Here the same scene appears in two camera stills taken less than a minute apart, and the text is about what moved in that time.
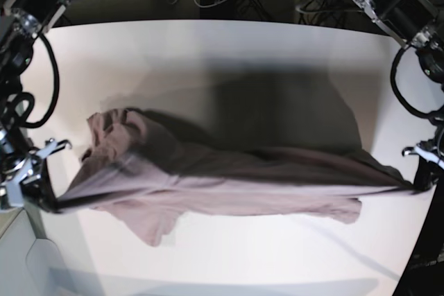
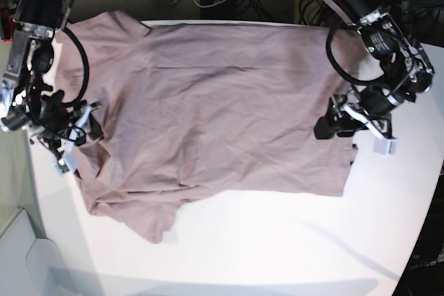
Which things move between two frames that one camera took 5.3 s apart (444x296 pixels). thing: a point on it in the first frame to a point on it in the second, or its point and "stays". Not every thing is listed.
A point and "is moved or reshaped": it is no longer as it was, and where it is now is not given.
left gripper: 37,186 to 57,118
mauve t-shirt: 144,172 is moved or reshaped
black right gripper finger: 427,175 to 375,101
